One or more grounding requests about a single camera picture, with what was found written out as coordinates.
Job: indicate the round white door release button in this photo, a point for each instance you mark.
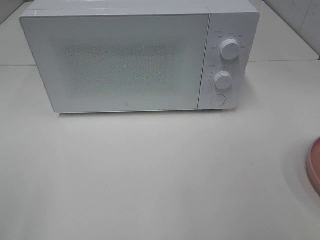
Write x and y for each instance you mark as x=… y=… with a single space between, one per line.
x=218 y=100

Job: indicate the white microwave door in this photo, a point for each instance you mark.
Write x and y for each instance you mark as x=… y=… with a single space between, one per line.
x=92 y=64

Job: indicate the pink round plate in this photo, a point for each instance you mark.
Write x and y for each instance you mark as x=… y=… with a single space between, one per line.
x=313 y=165

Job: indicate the white microwave oven body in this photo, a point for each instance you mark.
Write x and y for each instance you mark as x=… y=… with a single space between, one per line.
x=227 y=19

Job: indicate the upper white microwave knob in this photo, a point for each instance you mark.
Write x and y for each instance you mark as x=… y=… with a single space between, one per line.
x=229 y=49

